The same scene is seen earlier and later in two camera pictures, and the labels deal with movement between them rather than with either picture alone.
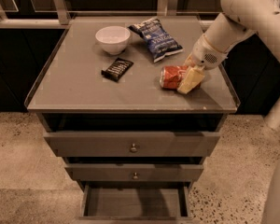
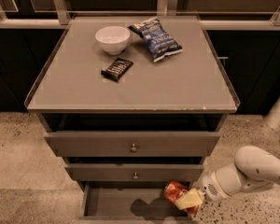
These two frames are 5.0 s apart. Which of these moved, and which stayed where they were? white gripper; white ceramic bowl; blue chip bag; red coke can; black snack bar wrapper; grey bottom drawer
Moved: red coke can; white gripper
Stayed: black snack bar wrapper; white ceramic bowl; blue chip bag; grey bottom drawer
